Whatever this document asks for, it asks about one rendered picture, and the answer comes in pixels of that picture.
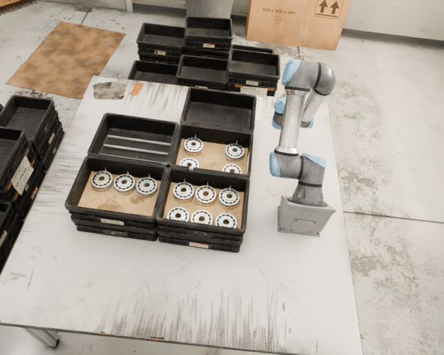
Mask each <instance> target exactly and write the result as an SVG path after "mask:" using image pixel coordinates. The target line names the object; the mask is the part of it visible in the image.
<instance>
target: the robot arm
mask: <svg viewBox="0 0 444 355"><path fill-rule="evenodd" d="M281 83H282V85H283V86H285V87H284V90H285V92H284V93H283V94H282V95H281V96H280V97H279V98H278V99H277V100H276V102H275V103H274V105H273V107H274V110H275V111H274V115H273V117H272V123H271V124H272V126H273V127H274V128H275V129H277V130H280V138H279V143H278V146H277V147H275V148H274V152H271V153H270V156H269V170H270V174H271V175H272V176H274V177H277V178H289V179H296V180H298V183H297V187H296V189H295V191H294V193H293V195H292V200H293V201H296V202H299V203H302V204H310V205H323V192H322V186H323V177H324V173H325V169H326V160H325V158H322V157H320V156H315V155H311V154H306V153H302V155H301V156H300V155H299V151H298V150H297V141H298V137H299V133H300V128H301V127H303V128H312V127H313V124H314V115H315V113H316V112H317V111H318V109H319V107H320V105H321V104H322V103H323V101H324V99H325V98H326V96H328V95H329V94H331V92H332V91H333V89H334V87H335V73H334V72H333V70H332V68H331V67H330V66H329V65H327V64H325V63H322V62H315V61H304V60H301V59H291V60H289V61H288V62H287V64H286V66H285V69H284V71H283V76H282V81H281ZM310 89H312V91H311V92H310ZM309 93H310V94H309ZM308 94H309V96H308V98H307V100H306V101H305V97H306V96H307V95H308Z"/></svg>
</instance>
